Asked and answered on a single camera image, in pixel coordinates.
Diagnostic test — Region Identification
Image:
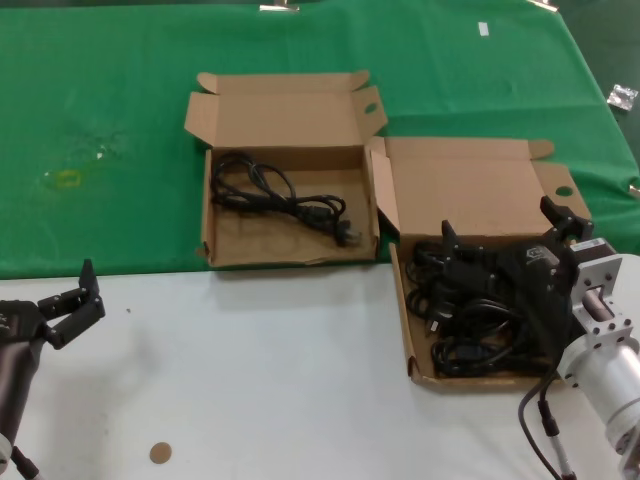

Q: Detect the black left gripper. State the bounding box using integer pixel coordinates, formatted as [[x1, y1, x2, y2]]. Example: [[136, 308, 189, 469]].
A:
[[0, 258, 107, 352]]

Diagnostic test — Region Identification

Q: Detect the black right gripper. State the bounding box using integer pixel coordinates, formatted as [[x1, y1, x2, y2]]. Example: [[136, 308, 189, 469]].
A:
[[439, 195, 594, 367]]

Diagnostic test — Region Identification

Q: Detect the black power cable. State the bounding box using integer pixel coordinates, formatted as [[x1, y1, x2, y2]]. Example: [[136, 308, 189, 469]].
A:
[[405, 242, 451, 334], [432, 337, 549, 379], [449, 299, 524, 342], [209, 151, 362, 249]]

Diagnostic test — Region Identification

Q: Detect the brown cardboard box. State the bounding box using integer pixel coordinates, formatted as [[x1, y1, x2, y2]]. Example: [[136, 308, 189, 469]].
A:
[[366, 136, 594, 386], [183, 69, 390, 268]]

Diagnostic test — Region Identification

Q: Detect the green table cloth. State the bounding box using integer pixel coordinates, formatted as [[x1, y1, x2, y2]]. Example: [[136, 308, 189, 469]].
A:
[[0, 0, 640, 279]]

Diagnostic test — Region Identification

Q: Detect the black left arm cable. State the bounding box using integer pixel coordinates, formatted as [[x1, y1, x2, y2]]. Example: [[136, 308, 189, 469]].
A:
[[8, 444, 42, 480]]

